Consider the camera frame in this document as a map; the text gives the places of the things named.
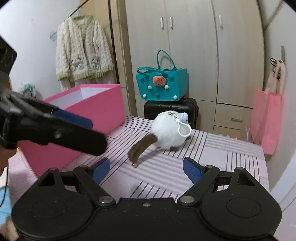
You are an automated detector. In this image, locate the striped pink table cloth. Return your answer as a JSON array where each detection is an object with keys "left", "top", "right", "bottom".
[{"left": 6, "top": 115, "right": 271, "bottom": 209}]

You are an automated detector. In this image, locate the pink paper bag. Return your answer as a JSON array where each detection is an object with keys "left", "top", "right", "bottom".
[{"left": 250, "top": 59, "right": 287, "bottom": 156}]

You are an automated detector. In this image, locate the black suitcase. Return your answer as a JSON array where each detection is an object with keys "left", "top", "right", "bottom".
[{"left": 143, "top": 97, "right": 200, "bottom": 130}]

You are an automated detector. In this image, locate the teal felt tote bag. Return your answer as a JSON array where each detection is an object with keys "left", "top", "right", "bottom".
[{"left": 136, "top": 50, "right": 189, "bottom": 101}]

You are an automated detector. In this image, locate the white fluffy plush toy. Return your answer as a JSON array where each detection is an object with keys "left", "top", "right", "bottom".
[{"left": 128, "top": 110, "right": 192, "bottom": 168}]

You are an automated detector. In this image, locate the cream knitted cardigan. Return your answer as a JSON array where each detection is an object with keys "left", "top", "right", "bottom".
[{"left": 56, "top": 15, "right": 114, "bottom": 91}]

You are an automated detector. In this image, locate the beige wardrobe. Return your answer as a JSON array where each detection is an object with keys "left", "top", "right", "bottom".
[{"left": 125, "top": 1, "right": 264, "bottom": 140}]

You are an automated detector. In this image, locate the pink cardboard box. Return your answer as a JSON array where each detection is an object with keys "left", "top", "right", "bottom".
[{"left": 20, "top": 84, "right": 125, "bottom": 177}]

